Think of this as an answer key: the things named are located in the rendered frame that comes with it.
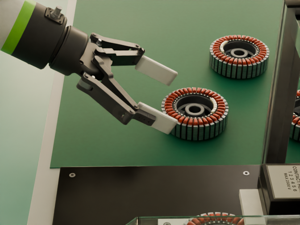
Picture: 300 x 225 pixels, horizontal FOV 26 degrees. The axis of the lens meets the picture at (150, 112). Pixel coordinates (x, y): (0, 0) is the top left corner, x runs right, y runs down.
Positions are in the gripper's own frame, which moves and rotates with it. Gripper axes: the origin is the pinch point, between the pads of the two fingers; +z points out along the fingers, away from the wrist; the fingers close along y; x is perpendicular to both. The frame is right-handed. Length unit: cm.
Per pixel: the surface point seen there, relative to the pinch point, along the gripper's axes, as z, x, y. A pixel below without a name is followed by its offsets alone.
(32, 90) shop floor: -5, 95, 115
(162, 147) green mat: 1.7, 4.2, -7.2
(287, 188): 5.5, -17.7, -34.2
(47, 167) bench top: -13.7, 13.4, -12.2
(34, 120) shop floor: -1, 93, 96
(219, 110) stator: 7.9, -3.7, -1.7
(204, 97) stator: 6.1, -2.0, 2.7
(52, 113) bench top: -15.0, 14.1, 1.8
